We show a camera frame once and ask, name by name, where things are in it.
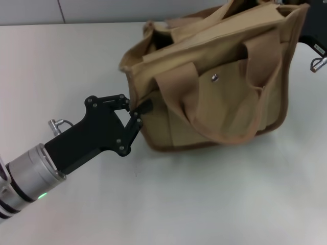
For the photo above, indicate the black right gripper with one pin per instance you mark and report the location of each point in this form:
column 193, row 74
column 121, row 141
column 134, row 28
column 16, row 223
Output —
column 318, row 25

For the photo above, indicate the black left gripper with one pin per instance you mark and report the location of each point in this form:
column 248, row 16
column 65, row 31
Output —
column 89, row 135

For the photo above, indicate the khaki canvas food bag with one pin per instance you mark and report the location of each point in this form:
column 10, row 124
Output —
column 217, row 102

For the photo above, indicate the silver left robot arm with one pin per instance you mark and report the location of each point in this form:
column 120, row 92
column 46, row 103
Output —
column 28, row 176

